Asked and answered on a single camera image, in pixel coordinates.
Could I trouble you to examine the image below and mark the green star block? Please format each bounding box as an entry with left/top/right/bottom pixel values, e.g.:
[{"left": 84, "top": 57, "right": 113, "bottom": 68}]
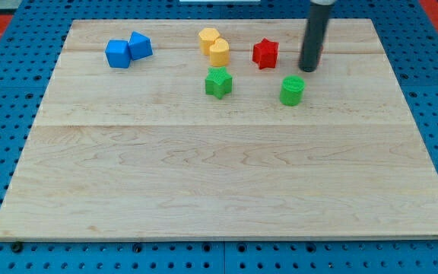
[{"left": 205, "top": 66, "right": 233, "bottom": 100}]

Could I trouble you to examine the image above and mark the red star block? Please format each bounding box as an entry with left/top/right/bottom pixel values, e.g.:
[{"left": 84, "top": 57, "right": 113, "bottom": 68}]
[{"left": 252, "top": 38, "right": 279, "bottom": 69}]

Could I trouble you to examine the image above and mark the light wooden board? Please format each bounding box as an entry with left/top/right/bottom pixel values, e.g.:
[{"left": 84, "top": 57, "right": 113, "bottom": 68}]
[{"left": 0, "top": 19, "right": 438, "bottom": 242}]

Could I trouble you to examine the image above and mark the yellow heart block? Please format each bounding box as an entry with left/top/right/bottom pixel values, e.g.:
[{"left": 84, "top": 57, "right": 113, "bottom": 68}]
[{"left": 209, "top": 38, "right": 230, "bottom": 67}]

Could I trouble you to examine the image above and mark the green cylinder block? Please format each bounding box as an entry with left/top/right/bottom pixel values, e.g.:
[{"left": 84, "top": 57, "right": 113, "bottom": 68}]
[{"left": 279, "top": 75, "right": 306, "bottom": 107}]

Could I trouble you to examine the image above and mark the yellow hexagon block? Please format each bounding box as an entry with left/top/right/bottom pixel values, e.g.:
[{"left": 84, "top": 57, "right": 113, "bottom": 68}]
[{"left": 198, "top": 27, "right": 221, "bottom": 56}]

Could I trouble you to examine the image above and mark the blue pentagon block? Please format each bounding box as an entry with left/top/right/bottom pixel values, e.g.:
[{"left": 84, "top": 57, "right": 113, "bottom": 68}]
[{"left": 129, "top": 31, "right": 153, "bottom": 60}]

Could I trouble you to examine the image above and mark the blue cube block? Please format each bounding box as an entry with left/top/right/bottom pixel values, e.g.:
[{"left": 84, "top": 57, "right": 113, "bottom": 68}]
[{"left": 105, "top": 40, "right": 131, "bottom": 69}]

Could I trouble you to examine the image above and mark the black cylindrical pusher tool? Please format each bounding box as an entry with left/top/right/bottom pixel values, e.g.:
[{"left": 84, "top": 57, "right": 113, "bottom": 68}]
[{"left": 298, "top": 0, "right": 336, "bottom": 72}]

